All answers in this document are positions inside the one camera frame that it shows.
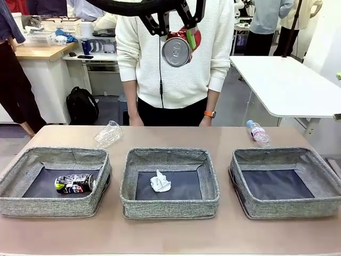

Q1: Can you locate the white bucket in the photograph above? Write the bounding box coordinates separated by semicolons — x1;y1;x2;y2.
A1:
10;12;23;31

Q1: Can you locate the wooden top cabinet table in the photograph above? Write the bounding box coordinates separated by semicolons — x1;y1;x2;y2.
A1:
14;41;79;125

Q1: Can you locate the white paper ball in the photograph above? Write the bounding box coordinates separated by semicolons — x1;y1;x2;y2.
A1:
149;169;172;193

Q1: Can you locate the crushed black soda can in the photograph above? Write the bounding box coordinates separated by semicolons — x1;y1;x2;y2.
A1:
54;173;96;195

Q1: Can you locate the crushed red soda can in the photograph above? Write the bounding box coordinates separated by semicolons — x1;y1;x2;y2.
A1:
161;26;202;68

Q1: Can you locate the person's right hand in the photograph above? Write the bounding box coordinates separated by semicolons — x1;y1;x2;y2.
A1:
129;114;144;127

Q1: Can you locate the person in white sweater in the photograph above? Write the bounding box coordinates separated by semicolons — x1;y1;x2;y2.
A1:
115;0;232;127

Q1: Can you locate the clear plastic water bottle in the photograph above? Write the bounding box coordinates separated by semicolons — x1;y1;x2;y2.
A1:
246;119;271;148

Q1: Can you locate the person's right forearm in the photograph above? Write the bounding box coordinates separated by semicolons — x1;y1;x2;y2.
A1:
124;79;139;118

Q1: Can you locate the bystander in pale blue shirt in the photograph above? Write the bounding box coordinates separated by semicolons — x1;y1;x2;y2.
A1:
66;0;107;21

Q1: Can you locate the white plastic crate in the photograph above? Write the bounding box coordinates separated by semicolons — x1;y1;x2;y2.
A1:
25;31;55;46

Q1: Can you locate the white desk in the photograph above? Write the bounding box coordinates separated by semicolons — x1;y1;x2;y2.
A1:
62;52;119;95

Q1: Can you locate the grey fabric basket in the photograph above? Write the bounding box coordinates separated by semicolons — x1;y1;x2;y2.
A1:
119;148;221;220
228;147;341;220
0;146;112;218

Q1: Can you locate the bystander in light blue shirt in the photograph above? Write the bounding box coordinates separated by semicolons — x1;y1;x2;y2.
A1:
246;0;294;57

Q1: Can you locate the light wooden box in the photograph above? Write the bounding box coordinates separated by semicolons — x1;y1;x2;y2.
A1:
41;17;82;34

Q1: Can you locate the bystander in cream top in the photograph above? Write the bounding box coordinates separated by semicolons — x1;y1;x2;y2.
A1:
274;0;323;57

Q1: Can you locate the crushed clear plastic cup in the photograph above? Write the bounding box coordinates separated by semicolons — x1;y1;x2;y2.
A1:
93;120;125;149

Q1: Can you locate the black backpack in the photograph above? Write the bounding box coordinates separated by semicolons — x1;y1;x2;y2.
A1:
66;86;100;125

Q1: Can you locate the cream cloth bag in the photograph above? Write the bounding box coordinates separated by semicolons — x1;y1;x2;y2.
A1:
93;12;117;33

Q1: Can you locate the black tripod pole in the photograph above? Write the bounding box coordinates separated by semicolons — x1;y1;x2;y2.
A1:
282;0;303;58

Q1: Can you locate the bystander in dark blue shirt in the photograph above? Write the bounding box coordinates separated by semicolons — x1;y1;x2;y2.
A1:
0;0;47;138

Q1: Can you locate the blue cloth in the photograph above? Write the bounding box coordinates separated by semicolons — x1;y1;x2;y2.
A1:
54;29;78;43

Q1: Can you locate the person's left forearm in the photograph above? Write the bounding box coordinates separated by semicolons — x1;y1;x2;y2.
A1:
206;89;221;113

